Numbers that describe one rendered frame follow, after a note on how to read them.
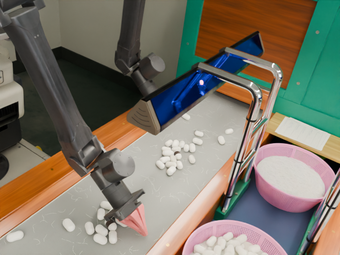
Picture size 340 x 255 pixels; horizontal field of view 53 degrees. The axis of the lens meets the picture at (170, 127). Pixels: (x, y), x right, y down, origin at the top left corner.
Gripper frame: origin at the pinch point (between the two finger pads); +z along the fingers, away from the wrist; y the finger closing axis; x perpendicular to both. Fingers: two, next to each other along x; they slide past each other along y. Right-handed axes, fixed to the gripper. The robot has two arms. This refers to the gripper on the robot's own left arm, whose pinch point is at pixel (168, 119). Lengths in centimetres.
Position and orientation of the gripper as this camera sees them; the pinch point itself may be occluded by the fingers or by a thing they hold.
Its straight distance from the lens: 116.9
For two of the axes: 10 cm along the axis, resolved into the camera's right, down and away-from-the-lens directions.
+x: -6.3, 3.5, 6.9
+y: 5.5, -4.2, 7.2
